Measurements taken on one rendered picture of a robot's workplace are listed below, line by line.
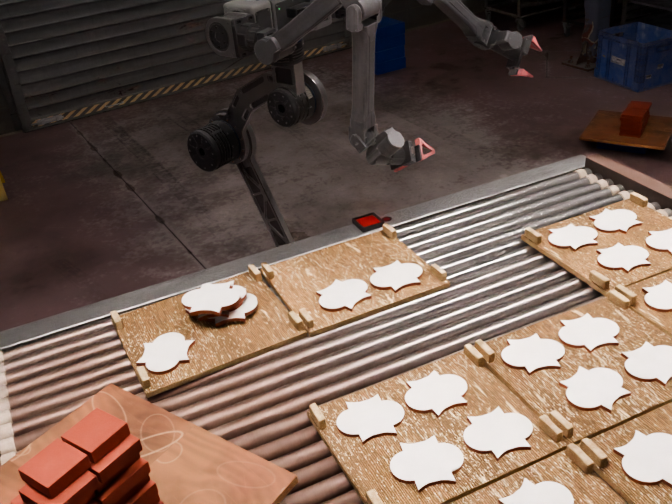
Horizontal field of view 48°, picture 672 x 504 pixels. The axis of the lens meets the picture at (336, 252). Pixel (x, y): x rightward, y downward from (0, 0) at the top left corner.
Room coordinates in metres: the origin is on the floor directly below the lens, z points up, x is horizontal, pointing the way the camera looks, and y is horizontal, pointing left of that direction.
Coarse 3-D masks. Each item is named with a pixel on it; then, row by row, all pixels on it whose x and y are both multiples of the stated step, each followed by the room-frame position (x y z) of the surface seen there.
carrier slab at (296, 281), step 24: (360, 240) 1.91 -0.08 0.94; (384, 240) 1.90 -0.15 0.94; (288, 264) 1.82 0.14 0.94; (312, 264) 1.81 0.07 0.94; (336, 264) 1.79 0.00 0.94; (360, 264) 1.78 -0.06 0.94; (384, 264) 1.77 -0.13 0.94; (288, 288) 1.70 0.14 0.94; (312, 288) 1.68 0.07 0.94; (408, 288) 1.64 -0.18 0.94; (432, 288) 1.63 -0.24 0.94; (312, 312) 1.57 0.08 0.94; (336, 312) 1.56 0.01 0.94; (360, 312) 1.55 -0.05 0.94; (312, 336) 1.49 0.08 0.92
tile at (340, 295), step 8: (336, 280) 1.69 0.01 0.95; (352, 280) 1.69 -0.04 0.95; (360, 280) 1.68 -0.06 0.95; (328, 288) 1.66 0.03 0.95; (336, 288) 1.66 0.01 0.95; (344, 288) 1.65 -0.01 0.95; (352, 288) 1.65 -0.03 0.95; (360, 288) 1.64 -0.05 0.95; (320, 296) 1.64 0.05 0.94; (328, 296) 1.62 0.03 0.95; (336, 296) 1.62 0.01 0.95; (344, 296) 1.61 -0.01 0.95; (352, 296) 1.61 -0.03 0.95; (360, 296) 1.61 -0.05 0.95; (368, 296) 1.61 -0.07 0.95; (320, 304) 1.59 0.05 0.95; (328, 304) 1.59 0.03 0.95; (336, 304) 1.58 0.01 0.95; (344, 304) 1.58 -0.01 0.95; (352, 304) 1.57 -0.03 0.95
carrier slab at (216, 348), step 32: (256, 288) 1.71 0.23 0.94; (128, 320) 1.62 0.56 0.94; (160, 320) 1.61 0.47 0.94; (192, 320) 1.59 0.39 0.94; (256, 320) 1.56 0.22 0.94; (288, 320) 1.55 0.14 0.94; (128, 352) 1.48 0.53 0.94; (192, 352) 1.46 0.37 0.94; (224, 352) 1.44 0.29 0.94; (256, 352) 1.44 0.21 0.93; (160, 384) 1.35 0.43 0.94
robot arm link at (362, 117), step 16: (352, 16) 2.00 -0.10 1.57; (352, 32) 2.04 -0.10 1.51; (368, 32) 2.01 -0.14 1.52; (352, 48) 2.05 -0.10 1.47; (368, 48) 2.02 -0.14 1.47; (352, 64) 2.05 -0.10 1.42; (368, 64) 2.03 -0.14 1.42; (352, 80) 2.06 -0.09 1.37; (368, 80) 2.04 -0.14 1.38; (352, 96) 2.06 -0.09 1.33; (368, 96) 2.04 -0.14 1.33; (352, 112) 2.06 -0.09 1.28; (368, 112) 2.05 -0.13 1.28; (352, 128) 2.06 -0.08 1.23; (368, 128) 2.05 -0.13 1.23
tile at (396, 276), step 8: (392, 264) 1.75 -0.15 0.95; (400, 264) 1.74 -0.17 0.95; (408, 264) 1.74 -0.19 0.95; (416, 264) 1.73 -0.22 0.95; (376, 272) 1.71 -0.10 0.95; (384, 272) 1.71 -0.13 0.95; (392, 272) 1.71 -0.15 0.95; (400, 272) 1.70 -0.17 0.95; (408, 272) 1.70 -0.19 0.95; (416, 272) 1.69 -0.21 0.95; (376, 280) 1.67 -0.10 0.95; (384, 280) 1.67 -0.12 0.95; (392, 280) 1.67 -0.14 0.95; (400, 280) 1.66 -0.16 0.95; (408, 280) 1.66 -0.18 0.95; (416, 280) 1.66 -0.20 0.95; (376, 288) 1.65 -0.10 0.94; (384, 288) 1.64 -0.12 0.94; (392, 288) 1.64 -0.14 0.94; (400, 288) 1.64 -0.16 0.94
